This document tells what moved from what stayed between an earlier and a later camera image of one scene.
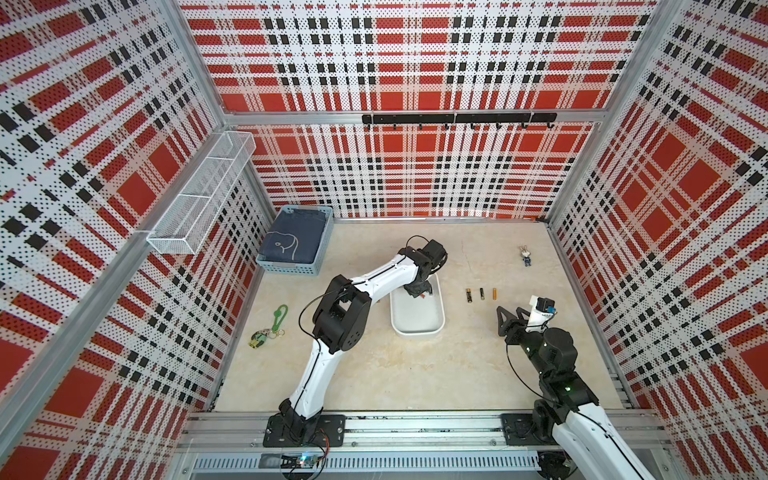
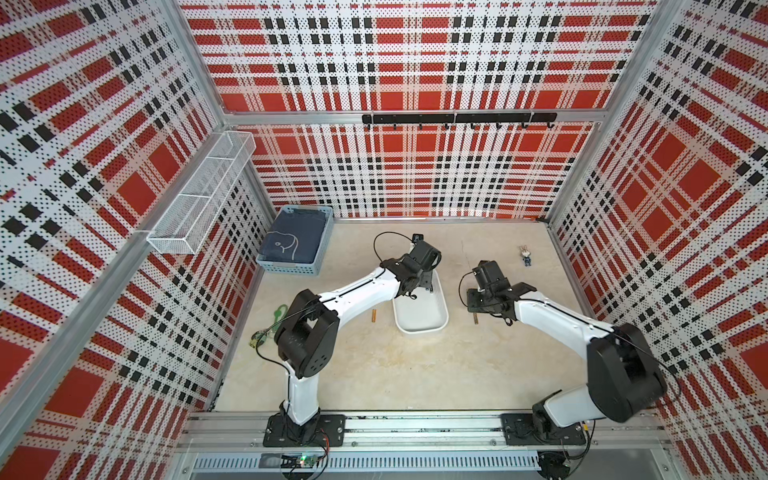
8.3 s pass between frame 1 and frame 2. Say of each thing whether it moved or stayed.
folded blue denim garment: stayed
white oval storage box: stayed
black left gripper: stayed
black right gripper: moved
